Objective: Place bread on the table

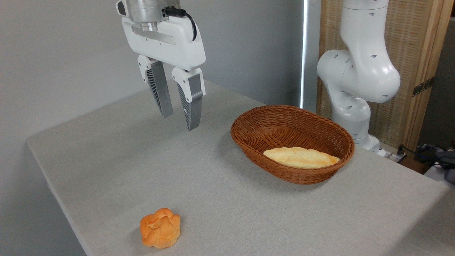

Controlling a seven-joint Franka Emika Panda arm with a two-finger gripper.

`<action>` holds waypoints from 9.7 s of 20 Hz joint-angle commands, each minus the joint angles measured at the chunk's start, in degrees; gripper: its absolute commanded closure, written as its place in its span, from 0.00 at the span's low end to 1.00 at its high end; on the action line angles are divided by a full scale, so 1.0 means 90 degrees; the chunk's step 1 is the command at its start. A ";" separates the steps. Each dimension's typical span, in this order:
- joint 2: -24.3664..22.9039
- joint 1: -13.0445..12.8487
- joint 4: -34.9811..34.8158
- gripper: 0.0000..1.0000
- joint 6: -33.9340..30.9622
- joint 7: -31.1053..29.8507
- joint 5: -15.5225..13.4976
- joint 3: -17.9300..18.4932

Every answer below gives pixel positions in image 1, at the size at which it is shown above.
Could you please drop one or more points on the long braided bread loaf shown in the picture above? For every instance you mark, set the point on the long braided bread loaf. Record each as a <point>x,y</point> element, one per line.
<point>300,157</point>

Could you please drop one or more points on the dark metal screen hinge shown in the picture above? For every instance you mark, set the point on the dark metal screen hinge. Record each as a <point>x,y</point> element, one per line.
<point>423,86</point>

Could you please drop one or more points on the wooden rattan folding screen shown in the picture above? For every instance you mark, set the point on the wooden rattan folding screen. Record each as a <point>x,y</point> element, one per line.
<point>412,46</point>

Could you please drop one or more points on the grey fabric tablecloth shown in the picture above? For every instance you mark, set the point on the grey fabric tablecloth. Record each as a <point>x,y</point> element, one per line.
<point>213,199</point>

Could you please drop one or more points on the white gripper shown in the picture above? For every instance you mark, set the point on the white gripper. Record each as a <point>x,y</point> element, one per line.
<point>167,44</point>

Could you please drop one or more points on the round orange bread roll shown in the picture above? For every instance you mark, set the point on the round orange bread roll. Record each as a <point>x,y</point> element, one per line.
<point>160,229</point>

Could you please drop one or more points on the brown wicker oval basket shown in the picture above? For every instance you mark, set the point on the brown wicker oval basket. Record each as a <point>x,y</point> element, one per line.
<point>256,131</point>

